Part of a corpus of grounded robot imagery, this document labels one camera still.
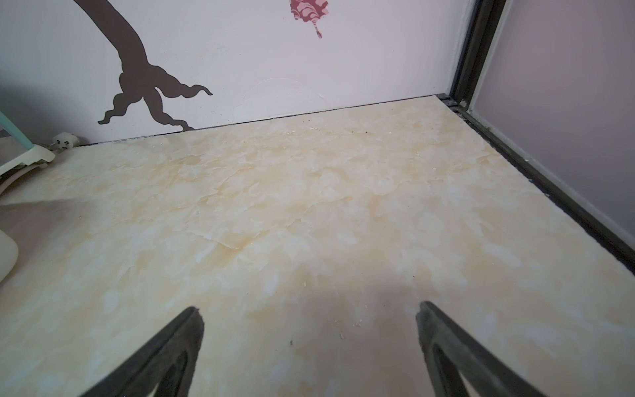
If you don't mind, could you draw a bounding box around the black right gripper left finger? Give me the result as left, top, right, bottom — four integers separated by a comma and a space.
84, 306, 204, 396

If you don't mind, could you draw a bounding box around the mint green toaster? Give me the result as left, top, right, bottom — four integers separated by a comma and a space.
0, 110, 56, 195

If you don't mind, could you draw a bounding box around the white plastic storage tray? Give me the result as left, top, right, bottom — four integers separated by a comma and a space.
0, 231, 19, 281

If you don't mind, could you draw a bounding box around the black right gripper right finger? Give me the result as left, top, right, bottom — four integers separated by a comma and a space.
416, 301, 543, 396

